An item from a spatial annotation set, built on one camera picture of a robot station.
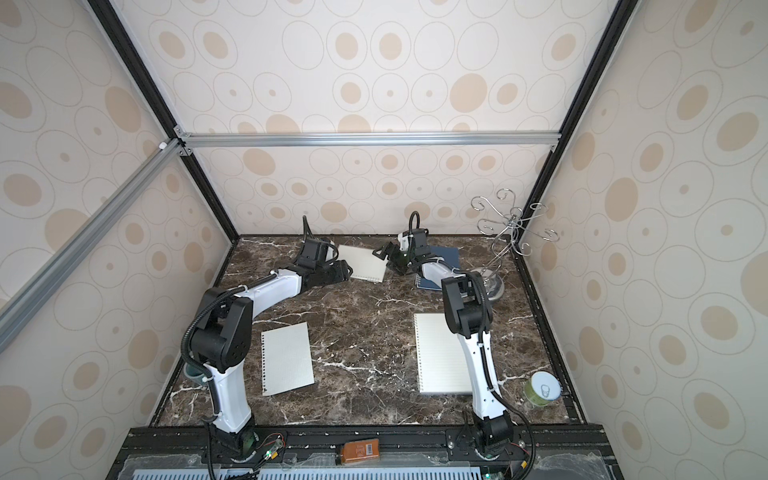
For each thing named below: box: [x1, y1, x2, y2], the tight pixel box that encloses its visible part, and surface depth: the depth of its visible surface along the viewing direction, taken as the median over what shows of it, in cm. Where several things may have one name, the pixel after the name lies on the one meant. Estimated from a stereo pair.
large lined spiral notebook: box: [414, 313, 473, 395], surface depth 87 cm
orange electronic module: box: [342, 438, 379, 463], surface depth 71 cm
